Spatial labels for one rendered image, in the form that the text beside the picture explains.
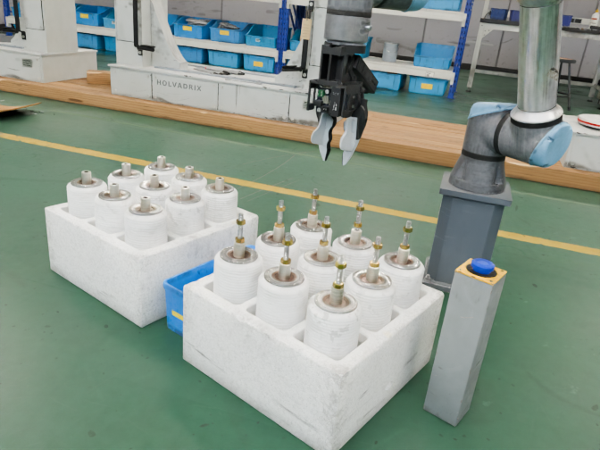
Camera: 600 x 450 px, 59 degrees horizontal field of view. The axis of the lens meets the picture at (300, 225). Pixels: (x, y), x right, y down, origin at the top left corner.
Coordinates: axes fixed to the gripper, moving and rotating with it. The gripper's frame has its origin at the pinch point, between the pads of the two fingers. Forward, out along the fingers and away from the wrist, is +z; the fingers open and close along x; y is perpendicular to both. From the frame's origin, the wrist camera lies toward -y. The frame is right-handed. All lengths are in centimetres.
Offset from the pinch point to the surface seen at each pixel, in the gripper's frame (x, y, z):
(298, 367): 7.8, 21.9, 31.4
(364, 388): 17.6, 14.6, 36.1
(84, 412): -26, 39, 46
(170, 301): -31, 11, 39
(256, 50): -293, -405, 26
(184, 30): -380, -389, 15
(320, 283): 2.3, 5.1, 24.5
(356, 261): 4.5, -6.7, 23.5
